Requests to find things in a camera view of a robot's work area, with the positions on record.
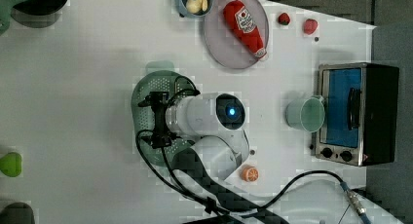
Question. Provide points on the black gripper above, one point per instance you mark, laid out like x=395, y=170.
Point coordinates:
x=161, y=135

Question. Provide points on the pink strawberry toy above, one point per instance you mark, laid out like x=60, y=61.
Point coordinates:
x=310, y=26

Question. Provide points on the dark round object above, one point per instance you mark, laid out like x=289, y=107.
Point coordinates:
x=17, y=213

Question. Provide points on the green plastic strainer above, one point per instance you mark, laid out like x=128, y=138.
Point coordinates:
x=160, y=88

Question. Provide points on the orange slice toy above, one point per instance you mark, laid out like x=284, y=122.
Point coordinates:
x=250, y=174

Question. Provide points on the green ladle handle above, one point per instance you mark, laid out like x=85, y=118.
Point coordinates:
x=6, y=7

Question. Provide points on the red ketchup bottle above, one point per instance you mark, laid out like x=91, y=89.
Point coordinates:
x=239, y=19

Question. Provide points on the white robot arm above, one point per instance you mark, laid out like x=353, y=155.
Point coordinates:
x=193, y=142

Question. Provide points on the peeled banana toy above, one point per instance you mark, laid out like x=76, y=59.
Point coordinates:
x=196, y=6

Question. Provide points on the blue bowl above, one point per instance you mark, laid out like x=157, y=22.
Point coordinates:
x=183, y=12

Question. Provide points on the grey round plate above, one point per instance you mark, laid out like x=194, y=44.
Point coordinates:
x=223, y=44

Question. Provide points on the toaster oven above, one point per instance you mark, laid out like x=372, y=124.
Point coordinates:
x=360, y=101

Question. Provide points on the green mug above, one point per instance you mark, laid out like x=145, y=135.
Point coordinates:
x=306, y=114

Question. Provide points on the dark red strawberry toy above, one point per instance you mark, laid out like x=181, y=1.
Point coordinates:
x=284, y=19

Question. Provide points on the green pear toy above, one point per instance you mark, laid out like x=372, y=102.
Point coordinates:
x=11, y=164

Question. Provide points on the black pot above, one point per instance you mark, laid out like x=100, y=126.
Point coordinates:
x=39, y=7

